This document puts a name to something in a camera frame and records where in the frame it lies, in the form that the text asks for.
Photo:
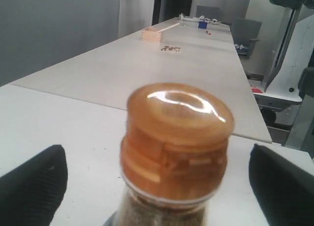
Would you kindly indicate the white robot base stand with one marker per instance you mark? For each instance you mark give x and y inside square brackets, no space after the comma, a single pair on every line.
[293,49]

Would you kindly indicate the blue small box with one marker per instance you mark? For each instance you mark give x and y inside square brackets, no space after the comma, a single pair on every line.
[202,25]

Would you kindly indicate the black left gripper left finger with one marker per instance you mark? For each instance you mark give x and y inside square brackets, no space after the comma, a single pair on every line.
[31,193]

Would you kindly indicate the small wooden box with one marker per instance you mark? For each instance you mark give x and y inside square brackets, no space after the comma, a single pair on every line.
[154,35]

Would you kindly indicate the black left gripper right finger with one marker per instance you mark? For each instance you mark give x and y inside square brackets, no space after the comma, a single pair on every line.
[283,190]

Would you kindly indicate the grey office chair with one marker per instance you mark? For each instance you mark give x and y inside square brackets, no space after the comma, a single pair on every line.
[245,34]

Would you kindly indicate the dark soy sauce bottle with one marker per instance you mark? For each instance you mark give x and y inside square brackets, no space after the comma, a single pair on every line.
[173,155]

